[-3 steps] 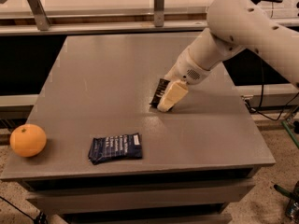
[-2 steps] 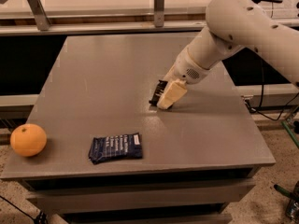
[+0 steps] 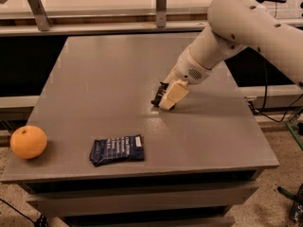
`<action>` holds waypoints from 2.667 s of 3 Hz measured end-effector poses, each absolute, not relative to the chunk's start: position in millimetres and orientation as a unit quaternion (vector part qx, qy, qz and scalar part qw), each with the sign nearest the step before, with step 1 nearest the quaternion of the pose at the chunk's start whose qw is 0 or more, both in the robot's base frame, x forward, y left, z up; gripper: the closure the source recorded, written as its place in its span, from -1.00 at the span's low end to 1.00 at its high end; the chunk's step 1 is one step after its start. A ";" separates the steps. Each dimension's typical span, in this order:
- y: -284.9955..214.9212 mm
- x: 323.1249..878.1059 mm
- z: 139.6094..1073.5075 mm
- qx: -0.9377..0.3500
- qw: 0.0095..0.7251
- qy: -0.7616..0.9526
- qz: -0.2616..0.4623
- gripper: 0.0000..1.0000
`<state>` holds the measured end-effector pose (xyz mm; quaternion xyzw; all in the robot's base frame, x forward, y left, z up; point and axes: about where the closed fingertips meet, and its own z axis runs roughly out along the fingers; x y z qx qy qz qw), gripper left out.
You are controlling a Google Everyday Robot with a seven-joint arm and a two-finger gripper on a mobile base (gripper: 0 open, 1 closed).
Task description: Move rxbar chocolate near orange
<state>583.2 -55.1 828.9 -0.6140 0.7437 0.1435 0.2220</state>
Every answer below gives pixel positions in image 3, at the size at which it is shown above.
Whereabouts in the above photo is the orange fruit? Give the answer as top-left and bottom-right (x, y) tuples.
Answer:
(10, 126), (47, 159)

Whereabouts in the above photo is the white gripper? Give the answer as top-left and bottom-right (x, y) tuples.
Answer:
(159, 47), (212, 110)

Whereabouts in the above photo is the black cable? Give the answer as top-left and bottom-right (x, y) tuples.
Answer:
(247, 60), (303, 123)

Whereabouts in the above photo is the left metal bracket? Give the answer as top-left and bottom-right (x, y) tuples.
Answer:
(27, 0), (51, 31)

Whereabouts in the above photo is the dark object floor right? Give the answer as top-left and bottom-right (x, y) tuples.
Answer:
(277, 184), (303, 227)

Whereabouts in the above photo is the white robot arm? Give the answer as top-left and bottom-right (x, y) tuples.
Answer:
(152, 0), (303, 110)

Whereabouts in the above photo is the blue rxbar packet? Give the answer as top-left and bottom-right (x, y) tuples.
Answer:
(89, 134), (145, 166)

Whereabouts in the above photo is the grey drawer cabinet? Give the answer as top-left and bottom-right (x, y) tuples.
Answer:
(18, 169), (264, 227)

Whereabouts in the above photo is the metal bracket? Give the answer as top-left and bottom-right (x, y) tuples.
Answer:
(27, 0), (51, 31)
(156, 0), (167, 27)

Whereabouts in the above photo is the green pole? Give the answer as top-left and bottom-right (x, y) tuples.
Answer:
(285, 123), (303, 151)

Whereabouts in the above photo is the middle metal bracket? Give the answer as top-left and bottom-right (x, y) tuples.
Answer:
(156, 0), (167, 27)

